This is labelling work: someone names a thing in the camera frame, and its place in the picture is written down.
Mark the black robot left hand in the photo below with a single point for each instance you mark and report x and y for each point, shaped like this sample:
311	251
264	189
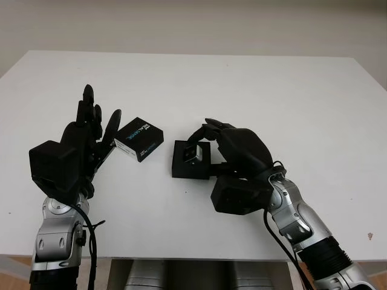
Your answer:
74	134

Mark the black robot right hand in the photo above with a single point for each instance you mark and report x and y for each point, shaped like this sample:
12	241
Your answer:
245	151

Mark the small silver depth camera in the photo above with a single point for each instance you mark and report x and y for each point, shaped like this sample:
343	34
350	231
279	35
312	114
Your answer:
196	152

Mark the black printed box lid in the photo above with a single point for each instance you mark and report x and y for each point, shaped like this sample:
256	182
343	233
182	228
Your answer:
139	136

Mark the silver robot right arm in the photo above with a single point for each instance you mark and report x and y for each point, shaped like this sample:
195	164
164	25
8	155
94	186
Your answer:
296	211

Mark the grey robot lower body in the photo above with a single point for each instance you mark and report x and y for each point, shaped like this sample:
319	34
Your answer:
181	278

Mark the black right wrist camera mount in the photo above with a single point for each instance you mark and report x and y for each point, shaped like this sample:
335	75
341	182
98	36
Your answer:
236	196

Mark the black camera box base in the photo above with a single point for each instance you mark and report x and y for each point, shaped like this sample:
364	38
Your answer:
190	172

